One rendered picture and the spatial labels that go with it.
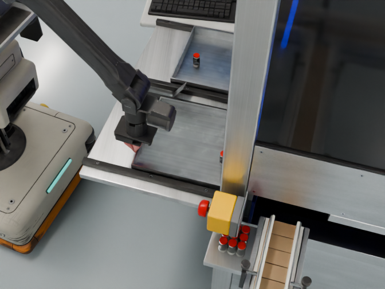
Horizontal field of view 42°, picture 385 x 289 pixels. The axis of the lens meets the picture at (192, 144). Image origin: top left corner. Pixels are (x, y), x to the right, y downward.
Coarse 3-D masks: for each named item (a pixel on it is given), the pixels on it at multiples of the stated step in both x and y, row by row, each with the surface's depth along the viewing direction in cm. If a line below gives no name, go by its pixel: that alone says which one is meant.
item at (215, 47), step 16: (192, 32) 169; (208, 32) 170; (224, 32) 168; (192, 48) 168; (208, 48) 168; (224, 48) 168; (176, 64) 158; (192, 64) 163; (208, 64) 163; (224, 64) 163; (176, 80) 155; (192, 80) 159; (208, 80) 159; (224, 80) 159
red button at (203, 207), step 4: (204, 200) 117; (200, 204) 116; (204, 204) 116; (208, 204) 117; (200, 208) 116; (204, 208) 116; (208, 208) 117; (200, 212) 116; (204, 212) 116; (204, 216) 116
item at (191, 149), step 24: (192, 120) 149; (216, 120) 149; (144, 144) 143; (168, 144) 143; (192, 144) 143; (216, 144) 143; (144, 168) 134; (168, 168) 138; (192, 168) 138; (216, 168) 138
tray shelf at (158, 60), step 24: (192, 24) 176; (144, 48) 168; (168, 48) 168; (144, 72) 161; (168, 72) 161; (192, 96) 155; (96, 144) 143; (120, 144) 143; (144, 192) 135; (168, 192) 134
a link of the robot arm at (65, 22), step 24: (24, 0) 99; (48, 0) 100; (48, 24) 104; (72, 24) 103; (72, 48) 108; (96, 48) 107; (96, 72) 113; (120, 72) 112; (120, 96) 116; (144, 96) 117
